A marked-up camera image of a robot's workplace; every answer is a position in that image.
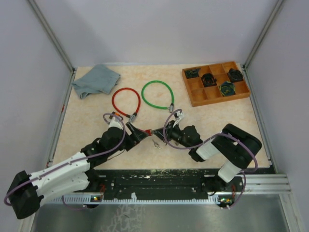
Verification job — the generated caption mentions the small silver key bunch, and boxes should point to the small silver key bunch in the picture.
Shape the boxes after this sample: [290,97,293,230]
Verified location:
[152,139,162,150]

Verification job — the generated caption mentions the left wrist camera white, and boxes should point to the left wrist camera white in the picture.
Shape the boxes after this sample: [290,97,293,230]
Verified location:
[109,114,124,130]

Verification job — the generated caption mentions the blue grey folded cloth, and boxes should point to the blue grey folded cloth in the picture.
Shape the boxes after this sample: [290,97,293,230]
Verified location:
[72,64,121,99]

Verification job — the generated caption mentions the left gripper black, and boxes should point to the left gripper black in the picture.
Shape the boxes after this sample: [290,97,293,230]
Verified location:
[107,121,149,157]

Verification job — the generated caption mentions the wooden compartment tray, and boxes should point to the wooden compartment tray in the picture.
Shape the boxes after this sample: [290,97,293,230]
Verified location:
[182,61,251,107]

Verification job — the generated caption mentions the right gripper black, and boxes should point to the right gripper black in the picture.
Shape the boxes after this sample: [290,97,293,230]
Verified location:
[153,120,192,150]

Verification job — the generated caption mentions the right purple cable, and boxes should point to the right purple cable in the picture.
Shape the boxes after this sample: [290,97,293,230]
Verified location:
[163,109,258,174]

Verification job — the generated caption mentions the green black rolled sock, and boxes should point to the green black rolled sock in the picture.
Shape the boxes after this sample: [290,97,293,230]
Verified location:
[184,68,200,79]

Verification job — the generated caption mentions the grey cable duct rail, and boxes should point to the grey cable duct rail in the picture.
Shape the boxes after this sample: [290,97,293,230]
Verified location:
[48,194,232,205]

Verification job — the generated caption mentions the red cable padlock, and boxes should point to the red cable padlock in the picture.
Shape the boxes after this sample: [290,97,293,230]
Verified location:
[144,129,152,136]

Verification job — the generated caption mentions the rolled dark sock in tray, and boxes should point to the rolled dark sock in tray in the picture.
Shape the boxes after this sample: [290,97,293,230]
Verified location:
[219,81,236,97]

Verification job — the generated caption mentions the green cable lock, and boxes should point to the green cable lock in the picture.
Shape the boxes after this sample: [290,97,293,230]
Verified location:
[140,80,175,113]

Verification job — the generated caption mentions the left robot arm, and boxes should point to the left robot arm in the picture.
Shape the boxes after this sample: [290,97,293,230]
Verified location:
[4,122,151,219]

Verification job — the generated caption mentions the red translucent cable lock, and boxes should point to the red translucent cable lock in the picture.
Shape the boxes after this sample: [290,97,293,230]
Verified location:
[111,87,141,122]

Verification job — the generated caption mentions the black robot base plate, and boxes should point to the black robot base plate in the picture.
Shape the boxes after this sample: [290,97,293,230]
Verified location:
[83,169,244,201]

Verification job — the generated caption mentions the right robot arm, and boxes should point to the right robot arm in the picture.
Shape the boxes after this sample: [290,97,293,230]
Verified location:
[126,120,262,191]

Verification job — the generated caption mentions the black orange rolled sock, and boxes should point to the black orange rolled sock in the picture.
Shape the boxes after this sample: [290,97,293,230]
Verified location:
[201,73,217,87]

